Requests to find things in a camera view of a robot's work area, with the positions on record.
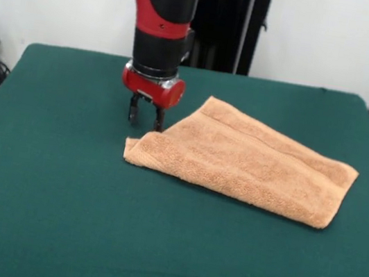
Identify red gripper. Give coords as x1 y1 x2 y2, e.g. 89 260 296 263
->
114 61 189 136

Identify orange terry towel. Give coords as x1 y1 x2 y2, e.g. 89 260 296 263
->
115 83 368 236

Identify dark green table cloth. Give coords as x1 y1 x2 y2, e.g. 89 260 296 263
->
0 37 369 277

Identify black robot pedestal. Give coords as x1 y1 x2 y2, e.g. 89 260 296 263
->
181 0 288 82

